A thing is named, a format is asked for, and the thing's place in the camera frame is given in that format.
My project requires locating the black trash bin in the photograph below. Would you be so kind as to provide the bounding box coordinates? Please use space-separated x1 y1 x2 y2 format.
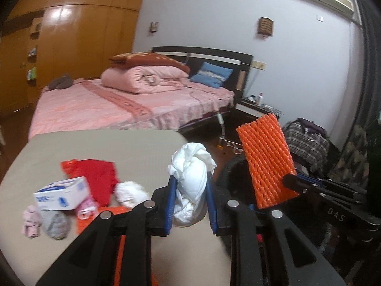
216 154 337 245

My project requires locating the orange plastic bag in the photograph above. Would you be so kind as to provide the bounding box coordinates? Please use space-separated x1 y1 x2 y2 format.
76 205 131 286

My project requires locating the black and white nightstand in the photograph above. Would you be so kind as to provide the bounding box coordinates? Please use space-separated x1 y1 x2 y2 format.
235 97 282 123

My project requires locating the red-brown patterned pillow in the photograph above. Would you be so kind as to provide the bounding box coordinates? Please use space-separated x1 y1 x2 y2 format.
109 52 191 73

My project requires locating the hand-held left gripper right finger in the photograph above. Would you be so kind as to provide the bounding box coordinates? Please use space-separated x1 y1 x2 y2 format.
205 172 340 286

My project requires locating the white cable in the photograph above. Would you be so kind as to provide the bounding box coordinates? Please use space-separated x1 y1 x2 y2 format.
220 137 243 155

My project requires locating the blue pillow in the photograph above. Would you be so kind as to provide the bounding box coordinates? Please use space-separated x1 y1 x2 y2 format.
190 62 233 89

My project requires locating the dark wooden headboard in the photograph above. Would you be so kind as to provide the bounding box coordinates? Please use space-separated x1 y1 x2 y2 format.
152 46 253 100

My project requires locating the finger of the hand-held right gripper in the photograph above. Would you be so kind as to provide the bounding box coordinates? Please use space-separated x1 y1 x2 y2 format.
282 174 362 207
296 174 368 193

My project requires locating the red cloth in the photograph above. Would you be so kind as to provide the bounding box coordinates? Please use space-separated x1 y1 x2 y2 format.
60 159 120 207

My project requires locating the folded pink duvet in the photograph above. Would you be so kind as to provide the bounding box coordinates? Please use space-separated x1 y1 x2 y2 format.
100 65 191 95

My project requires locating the white and blue cardboard box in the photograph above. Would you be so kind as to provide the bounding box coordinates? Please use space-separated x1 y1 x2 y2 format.
33 176 91 211

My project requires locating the orange foam net sleeve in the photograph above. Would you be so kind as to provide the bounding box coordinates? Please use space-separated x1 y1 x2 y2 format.
236 114 300 209

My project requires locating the dark patterned curtain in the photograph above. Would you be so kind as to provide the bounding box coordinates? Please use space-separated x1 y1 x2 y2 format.
327 122 381 182

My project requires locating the grey crumpled ball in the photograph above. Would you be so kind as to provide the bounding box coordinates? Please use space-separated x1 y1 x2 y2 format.
41 210 71 241

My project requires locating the wooden wardrobe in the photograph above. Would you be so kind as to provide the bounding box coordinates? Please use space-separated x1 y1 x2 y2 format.
0 0 143 117

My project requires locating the plaid bag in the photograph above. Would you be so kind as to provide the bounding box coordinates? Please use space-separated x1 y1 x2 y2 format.
281 118 331 170

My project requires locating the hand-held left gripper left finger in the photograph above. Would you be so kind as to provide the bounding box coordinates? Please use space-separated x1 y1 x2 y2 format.
35 175 179 286

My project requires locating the pink small cloth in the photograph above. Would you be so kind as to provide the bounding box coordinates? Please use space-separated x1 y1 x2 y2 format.
22 205 42 239

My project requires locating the grey cloth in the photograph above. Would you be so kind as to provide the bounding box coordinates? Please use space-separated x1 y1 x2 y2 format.
48 74 73 90

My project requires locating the bed with pink sheet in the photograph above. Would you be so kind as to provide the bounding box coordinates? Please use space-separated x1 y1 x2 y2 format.
28 76 236 140

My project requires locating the small crumpled white tissue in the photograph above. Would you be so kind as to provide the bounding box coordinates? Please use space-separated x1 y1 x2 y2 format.
115 181 151 209

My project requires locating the large white tissue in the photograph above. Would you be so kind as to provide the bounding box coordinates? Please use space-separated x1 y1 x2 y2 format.
167 142 217 226

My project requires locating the large wooden wall lamp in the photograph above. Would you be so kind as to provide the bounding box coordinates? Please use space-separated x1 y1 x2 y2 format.
257 17 274 38

